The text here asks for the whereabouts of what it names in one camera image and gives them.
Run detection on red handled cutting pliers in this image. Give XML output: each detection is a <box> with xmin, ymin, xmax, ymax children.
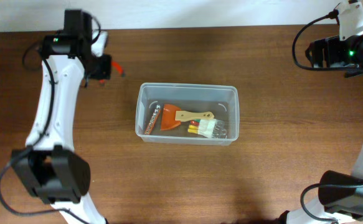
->
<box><xmin>99</xmin><ymin>61</ymin><xmax>126</xmax><ymax>86</ymax></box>

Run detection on orange scraper wooden handle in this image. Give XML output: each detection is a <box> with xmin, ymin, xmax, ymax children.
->
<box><xmin>161</xmin><ymin>104</ymin><xmax>215</xmax><ymax>131</ymax></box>

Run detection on clear plastic container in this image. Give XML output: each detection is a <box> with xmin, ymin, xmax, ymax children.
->
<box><xmin>135</xmin><ymin>83</ymin><xmax>240</xmax><ymax>146</ymax></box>

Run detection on pack of coloured bits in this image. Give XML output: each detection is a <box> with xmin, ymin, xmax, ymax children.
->
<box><xmin>187</xmin><ymin>119</ymin><xmax>227</xmax><ymax>139</ymax></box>

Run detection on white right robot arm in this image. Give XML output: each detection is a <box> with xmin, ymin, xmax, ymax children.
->
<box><xmin>277</xmin><ymin>1</ymin><xmax>363</xmax><ymax>224</ymax></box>

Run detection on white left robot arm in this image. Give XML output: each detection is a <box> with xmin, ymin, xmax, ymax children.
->
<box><xmin>9</xmin><ymin>9</ymin><xmax>111</xmax><ymax>223</ymax></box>

